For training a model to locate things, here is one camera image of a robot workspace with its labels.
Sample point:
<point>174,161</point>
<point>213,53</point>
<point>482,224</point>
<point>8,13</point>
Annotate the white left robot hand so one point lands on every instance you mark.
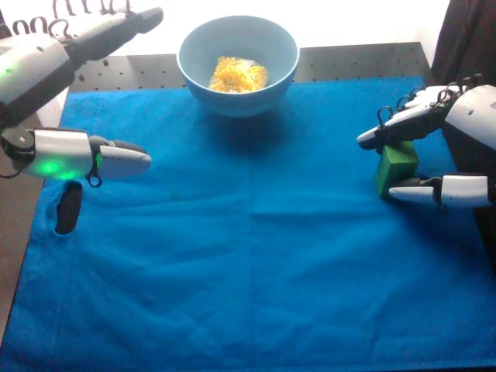
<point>35,66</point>

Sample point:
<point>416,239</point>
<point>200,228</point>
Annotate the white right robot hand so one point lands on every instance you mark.
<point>472,112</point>

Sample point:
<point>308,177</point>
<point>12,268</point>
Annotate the green block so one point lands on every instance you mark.
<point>395,166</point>

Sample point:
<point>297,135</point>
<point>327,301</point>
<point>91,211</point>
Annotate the bag of yellow beads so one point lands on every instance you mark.
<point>236,75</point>

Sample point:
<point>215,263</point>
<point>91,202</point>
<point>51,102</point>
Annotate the dark curtain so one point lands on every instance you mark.
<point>469,38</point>

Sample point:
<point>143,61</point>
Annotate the small black oblong object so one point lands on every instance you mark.
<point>69,209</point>

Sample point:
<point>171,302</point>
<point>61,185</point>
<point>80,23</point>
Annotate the light blue bowl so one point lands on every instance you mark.
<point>240,100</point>

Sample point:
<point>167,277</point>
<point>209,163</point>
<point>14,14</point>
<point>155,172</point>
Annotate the blue table cloth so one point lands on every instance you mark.
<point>248,252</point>

